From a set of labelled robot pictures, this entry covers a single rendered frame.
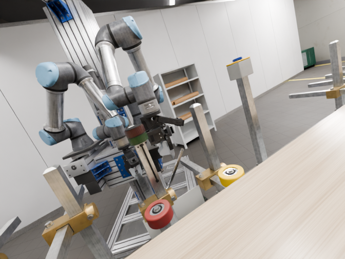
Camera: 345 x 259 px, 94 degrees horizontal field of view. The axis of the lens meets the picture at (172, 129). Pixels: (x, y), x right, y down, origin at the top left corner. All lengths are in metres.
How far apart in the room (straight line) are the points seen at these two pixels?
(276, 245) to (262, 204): 0.10
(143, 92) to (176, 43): 3.47
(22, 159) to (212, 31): 4.66
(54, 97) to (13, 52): 2.35
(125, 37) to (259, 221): 0.92
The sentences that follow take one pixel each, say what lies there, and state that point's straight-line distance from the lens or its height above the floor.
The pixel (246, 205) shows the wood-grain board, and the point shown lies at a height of 0.90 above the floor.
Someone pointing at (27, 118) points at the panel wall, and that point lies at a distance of 3.23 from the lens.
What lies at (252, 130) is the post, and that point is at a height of 0.90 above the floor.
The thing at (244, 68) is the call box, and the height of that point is 1.18.
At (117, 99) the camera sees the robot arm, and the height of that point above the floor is 1.25.
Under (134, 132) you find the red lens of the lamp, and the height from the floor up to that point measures 1.13.
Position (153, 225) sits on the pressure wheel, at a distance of 0.51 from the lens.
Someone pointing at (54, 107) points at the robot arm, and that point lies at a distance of 1.13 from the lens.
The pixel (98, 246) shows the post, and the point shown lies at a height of 0.84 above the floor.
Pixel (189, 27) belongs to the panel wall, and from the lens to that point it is 4.38.
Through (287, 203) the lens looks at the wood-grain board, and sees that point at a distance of 0.45.
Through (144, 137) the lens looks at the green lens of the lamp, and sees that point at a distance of 0.48.
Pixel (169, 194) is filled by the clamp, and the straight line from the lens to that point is 0.62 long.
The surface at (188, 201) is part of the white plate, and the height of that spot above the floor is 0.76.
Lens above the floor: 1.21
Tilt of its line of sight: 13 degrees down
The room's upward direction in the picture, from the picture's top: 21 degrees counter-clockwise
